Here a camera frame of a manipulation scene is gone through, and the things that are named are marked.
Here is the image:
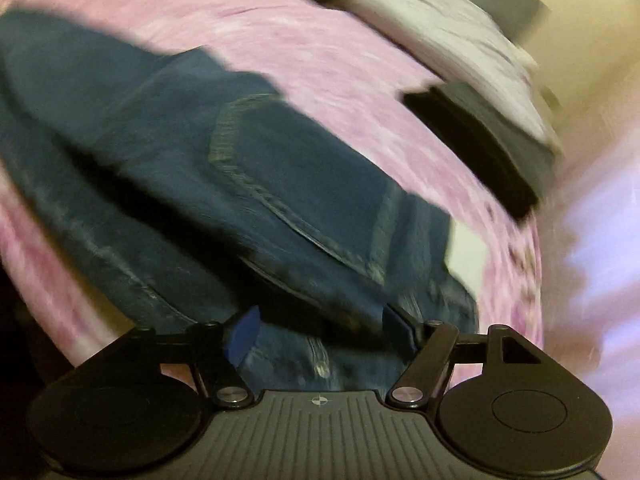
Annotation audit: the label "grey pillow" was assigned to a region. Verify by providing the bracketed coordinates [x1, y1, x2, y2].
[475, 0, 548, 36]

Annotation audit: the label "blue jeans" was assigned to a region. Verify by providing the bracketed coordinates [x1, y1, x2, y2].
[0, 10, 481, 393]

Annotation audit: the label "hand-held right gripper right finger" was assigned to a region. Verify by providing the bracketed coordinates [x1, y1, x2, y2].
[382, 305, 546, 409]

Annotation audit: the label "folded black garment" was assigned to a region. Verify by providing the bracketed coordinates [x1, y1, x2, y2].
[402, 85, 541, 221]

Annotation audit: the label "pink floral blanket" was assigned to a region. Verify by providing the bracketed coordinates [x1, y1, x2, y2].
[0, 0, 640, 396]

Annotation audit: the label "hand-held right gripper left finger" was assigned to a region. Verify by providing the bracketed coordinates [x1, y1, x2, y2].
[120, 306, 261, 407]

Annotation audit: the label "grey striped duvet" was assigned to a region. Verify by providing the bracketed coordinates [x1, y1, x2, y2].
[260, 0, 563, 156]

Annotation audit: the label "folded grey-green garment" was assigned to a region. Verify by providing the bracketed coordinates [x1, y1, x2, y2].
[435, 82, 557, 201]

